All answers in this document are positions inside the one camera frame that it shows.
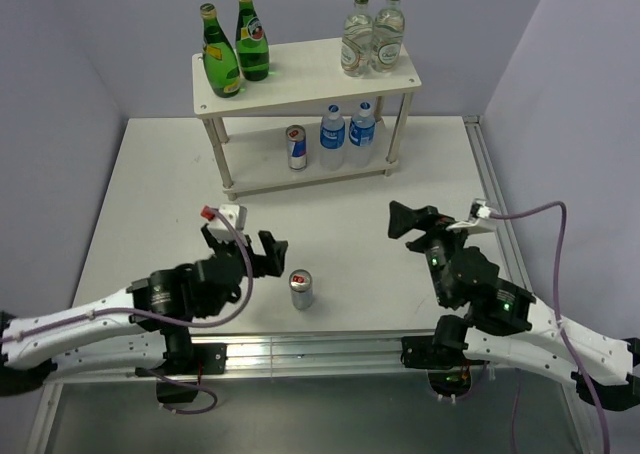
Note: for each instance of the Pocari Sweat bottle front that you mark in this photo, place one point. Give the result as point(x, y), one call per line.
point(332, 138)

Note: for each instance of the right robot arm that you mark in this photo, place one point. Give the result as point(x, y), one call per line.
point(493, 320)

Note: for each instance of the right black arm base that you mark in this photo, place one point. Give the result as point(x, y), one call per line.
point(451, 377)

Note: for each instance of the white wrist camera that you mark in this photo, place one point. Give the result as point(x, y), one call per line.
point(479, 221)
point(225, 222)

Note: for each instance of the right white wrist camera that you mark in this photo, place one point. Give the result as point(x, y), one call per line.
point(479, 221)

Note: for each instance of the Red Bull can front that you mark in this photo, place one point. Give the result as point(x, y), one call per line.
point(301, 289)

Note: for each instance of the green Perrier bottle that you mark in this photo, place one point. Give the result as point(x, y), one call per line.
point(219, 59)
point(251, 43)

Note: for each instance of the red bull can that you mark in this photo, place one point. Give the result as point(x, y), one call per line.
point(301, 289)
point(296, 147)

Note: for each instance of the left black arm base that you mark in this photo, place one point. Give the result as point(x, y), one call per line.
point(208, 359)

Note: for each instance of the clear glass bottle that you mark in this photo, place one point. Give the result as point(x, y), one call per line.
point(388, 34)
point(356, 40)

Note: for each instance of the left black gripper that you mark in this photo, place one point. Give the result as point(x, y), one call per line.
point(273, 262)

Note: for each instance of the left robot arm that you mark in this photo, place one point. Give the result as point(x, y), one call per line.
point(146, 325)

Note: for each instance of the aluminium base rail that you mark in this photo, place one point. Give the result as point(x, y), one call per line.
point(298, 355)

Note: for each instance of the white two-tier shelf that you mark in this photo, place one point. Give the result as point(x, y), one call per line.
point(249, 143)

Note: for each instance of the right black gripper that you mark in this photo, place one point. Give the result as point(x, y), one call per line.
point(425, 218)

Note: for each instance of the pocari sweat bottle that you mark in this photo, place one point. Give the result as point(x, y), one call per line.
point(361, 134)
point(332, 138)

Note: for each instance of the clear glass bottle right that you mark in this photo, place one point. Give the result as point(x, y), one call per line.
point(388, 34)

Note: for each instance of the clear glass bottle left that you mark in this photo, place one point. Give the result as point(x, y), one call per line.
point(356, 40)

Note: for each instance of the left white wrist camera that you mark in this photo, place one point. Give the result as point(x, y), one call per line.
point(225, 222)

